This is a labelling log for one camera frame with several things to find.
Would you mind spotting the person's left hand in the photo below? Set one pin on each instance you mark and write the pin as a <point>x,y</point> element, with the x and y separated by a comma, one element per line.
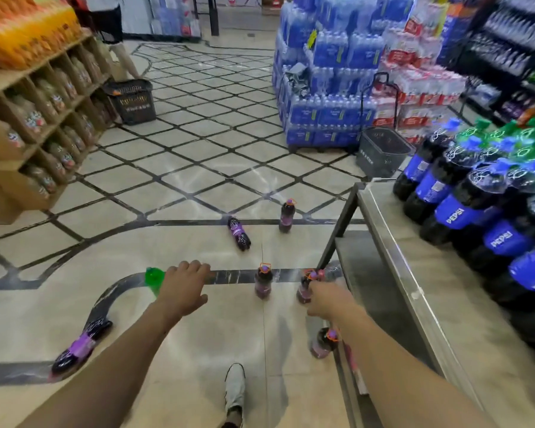
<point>183,287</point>

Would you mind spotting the person's right hand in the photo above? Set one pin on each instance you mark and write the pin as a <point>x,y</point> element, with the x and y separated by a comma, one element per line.
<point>334,303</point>

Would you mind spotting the green soda bottle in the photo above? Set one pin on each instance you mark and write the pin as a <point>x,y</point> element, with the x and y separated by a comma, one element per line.
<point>154,280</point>

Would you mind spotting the group of purple bottles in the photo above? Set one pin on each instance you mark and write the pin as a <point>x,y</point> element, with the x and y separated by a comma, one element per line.
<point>238,231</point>

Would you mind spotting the person's left forearm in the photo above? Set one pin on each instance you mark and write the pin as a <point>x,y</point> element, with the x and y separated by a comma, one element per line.
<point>107,374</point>

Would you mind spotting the person's right forearm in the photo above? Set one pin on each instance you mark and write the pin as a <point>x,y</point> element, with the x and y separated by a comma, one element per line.
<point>410,378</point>

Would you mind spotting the person's left white shoe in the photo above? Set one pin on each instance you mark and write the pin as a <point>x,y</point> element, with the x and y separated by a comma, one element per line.
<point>235,390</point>

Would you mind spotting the grey plastic shopping basket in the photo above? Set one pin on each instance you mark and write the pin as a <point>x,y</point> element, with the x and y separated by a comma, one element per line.
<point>383,151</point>

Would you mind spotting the black basket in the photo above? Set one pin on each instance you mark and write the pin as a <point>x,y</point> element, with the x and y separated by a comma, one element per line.
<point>131,102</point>

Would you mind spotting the group of green soda bottles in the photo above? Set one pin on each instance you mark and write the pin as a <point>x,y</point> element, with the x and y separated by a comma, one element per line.
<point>517,142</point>

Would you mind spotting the pink white carton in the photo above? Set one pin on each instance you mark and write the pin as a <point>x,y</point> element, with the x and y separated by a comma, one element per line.
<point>350,358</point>

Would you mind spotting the dark metal display table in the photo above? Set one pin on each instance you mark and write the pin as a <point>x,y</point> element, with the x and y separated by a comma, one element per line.
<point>428,280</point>

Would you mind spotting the row of blue label colas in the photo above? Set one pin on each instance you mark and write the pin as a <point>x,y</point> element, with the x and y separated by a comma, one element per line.
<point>454,213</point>

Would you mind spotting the cardboard juice bottle display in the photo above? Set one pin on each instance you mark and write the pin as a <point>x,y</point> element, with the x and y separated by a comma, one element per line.
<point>9,182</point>

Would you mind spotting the stack of blue drink packs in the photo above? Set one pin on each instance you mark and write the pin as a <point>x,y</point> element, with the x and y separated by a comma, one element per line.
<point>321,84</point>

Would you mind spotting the rows of brown snack jars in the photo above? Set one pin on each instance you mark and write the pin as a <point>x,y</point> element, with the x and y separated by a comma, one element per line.
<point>58,98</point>

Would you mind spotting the stack of red label water packs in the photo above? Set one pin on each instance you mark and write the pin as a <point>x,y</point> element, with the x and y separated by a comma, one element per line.
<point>419,80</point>

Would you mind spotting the stack of orange juice packs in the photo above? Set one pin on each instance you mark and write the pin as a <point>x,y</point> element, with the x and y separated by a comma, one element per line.
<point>22,31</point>

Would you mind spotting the black soft drink shelf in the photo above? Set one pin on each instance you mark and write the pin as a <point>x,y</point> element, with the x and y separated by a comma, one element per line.
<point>508,48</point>

